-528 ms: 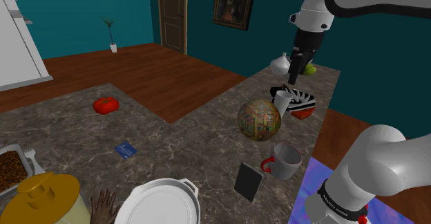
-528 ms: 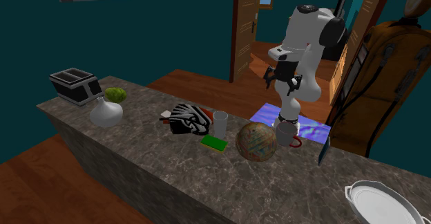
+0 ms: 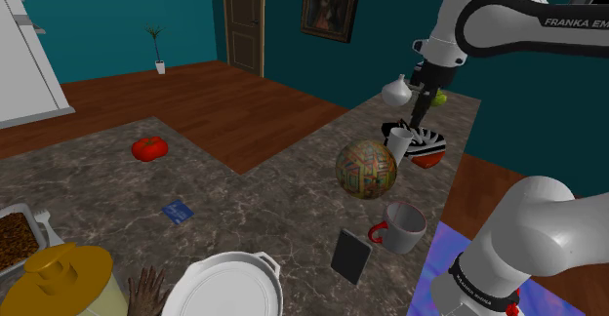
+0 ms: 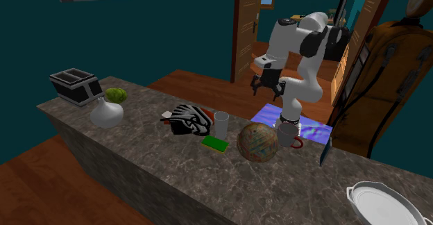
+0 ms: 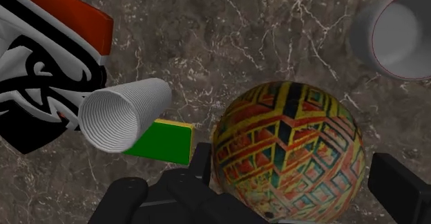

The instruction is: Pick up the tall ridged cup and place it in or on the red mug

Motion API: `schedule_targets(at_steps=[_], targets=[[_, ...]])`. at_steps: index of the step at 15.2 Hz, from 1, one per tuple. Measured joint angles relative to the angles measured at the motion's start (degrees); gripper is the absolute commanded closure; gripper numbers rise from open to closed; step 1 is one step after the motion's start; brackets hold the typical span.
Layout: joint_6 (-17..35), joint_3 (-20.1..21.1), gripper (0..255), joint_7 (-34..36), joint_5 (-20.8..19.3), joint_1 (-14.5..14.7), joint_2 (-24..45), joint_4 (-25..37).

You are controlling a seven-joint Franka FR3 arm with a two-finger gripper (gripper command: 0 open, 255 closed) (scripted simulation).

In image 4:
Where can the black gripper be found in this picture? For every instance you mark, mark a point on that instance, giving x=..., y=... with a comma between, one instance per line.
x=270, y=77

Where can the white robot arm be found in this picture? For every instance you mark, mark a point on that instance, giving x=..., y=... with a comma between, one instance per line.
x=306, y=82

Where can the blue purple patterned robot stand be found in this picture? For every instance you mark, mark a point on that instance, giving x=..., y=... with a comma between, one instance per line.
x=267, y=115

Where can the multicoloured striped ball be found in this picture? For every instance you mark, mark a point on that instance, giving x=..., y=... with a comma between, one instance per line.
x=257, y=142

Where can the grey plain cup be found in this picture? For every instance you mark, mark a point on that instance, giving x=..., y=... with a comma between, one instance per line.
x=221, y=124

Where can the green yellow sponge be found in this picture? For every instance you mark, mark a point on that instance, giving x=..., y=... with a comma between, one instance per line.
x=215, y=144

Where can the zebra striped black white bag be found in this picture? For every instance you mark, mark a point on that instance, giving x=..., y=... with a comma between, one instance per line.
x=191, y=120

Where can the desk with black monitor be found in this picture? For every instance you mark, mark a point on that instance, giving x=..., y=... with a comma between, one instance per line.
x=341, y=9

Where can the light brown wooden door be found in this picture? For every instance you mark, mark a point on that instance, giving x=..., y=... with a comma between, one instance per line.
x=363, y=17

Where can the green artichoke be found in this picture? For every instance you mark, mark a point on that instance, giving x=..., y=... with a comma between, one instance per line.
x=116, y=95

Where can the white round vase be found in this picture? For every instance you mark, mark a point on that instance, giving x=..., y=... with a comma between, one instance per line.
x=106, y=114

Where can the white oval dish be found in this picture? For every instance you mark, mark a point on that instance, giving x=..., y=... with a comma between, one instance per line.
x=379, y=205

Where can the black silver toaster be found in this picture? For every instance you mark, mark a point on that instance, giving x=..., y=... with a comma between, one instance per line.
x=76, y=87

